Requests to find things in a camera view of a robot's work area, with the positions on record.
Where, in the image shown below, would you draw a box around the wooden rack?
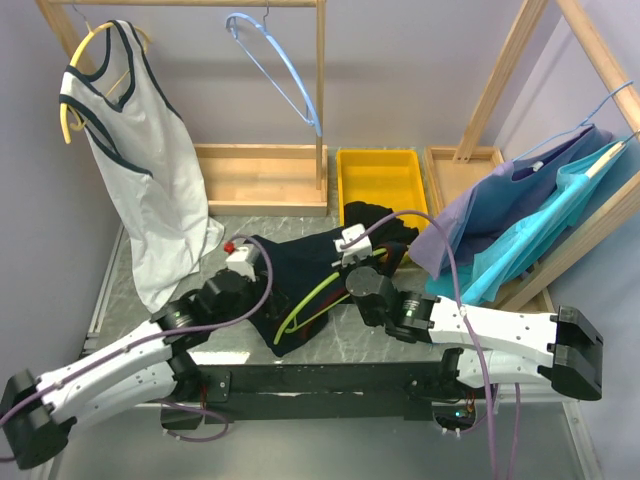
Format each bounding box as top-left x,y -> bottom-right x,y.
410,1 -> 639,310
34,0 -> 330,218

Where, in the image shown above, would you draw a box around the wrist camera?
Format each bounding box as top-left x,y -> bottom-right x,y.
223,242 -> 259,281
334,224 -> 373,267

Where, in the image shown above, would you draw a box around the black base bar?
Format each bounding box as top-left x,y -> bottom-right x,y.
170,348 -> 485,422

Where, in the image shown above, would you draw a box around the yellow plastic bin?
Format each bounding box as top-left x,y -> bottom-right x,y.
336,149 -> 429,227

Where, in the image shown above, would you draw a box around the purple cable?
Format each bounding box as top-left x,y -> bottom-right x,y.
349,210 -> 524,480
0,233 -> 274,461

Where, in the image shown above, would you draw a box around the purple garment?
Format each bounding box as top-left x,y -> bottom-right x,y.
409,126 -> 613,278

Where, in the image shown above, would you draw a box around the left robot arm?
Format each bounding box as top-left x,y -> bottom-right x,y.
1,269 -> 287,470

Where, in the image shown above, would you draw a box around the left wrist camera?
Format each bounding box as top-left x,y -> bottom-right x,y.
223,242 -> 259,281

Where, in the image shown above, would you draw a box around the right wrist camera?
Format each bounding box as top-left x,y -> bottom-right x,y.
334,224 -> 373,267

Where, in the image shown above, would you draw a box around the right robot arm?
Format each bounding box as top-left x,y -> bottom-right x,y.
339,249 -> 604,401

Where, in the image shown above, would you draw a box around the cyan garment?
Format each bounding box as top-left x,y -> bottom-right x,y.
457,140 -> 627,305

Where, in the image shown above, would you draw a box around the white tank top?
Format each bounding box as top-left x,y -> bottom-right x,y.
59,20 -> 224,313

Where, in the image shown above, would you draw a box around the navy tank top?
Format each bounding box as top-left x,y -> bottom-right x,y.
244,234 -> 409,358

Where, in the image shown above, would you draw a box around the right wooden rack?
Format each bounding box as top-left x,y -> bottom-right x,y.
410,1 -> 639,310

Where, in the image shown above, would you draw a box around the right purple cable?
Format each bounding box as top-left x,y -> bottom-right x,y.
349,210 -> 524,480

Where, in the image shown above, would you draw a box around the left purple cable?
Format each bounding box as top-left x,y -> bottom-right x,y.
0,233 -> 274,461

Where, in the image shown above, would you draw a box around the green hanger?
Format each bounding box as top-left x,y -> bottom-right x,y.
267,242 -> 407,357

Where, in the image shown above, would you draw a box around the light blue wire hanger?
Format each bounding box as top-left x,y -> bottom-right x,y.
513,80 -> 635,161

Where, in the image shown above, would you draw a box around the left wooden rack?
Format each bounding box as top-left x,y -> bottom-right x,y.
34,0 -> 330,218

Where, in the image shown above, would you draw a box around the yellow hanger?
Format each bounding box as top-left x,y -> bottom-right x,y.
60,20 -> 152,144

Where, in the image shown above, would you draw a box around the dark clothes in bin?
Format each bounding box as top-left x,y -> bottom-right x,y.
342,200 -> 420,251

